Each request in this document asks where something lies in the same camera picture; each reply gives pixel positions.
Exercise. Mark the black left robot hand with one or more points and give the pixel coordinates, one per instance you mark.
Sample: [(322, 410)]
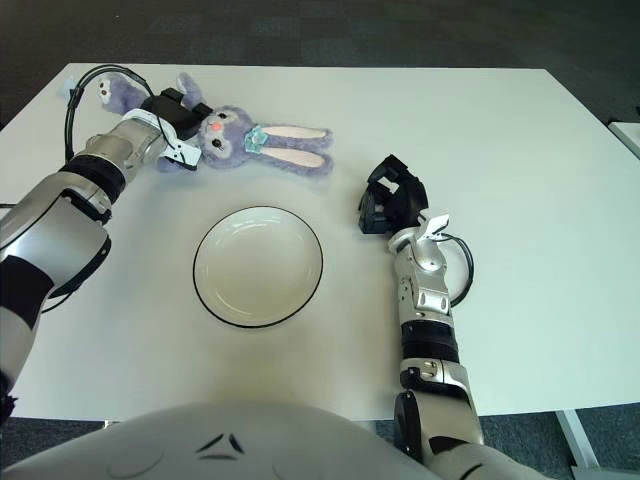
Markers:
[(175, 112)]

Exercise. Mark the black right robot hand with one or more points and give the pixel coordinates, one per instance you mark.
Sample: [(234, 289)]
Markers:
[(410, 197)]

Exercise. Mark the purple plush bunny doll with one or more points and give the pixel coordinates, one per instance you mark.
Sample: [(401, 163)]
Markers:
[(280, 150)]

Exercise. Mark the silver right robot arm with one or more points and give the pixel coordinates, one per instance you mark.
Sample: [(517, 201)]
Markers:
[(430, 295)]

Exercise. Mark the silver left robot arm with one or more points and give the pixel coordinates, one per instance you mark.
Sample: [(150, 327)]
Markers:
[(50, 225)]

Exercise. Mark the white plate black rim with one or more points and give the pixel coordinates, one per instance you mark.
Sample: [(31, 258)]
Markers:
[(257, 265)]

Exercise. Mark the white neighbouring table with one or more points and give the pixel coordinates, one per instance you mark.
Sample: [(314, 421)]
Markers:
[(627, 137)]

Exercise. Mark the white table leg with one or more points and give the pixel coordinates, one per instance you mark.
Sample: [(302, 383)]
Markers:
[(575, 437)]

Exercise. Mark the grey robot torso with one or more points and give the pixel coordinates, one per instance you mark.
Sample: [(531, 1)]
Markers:
[(225, 450)]

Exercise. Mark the metal table bracket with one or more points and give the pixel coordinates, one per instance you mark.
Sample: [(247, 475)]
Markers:
[(112, 424)]

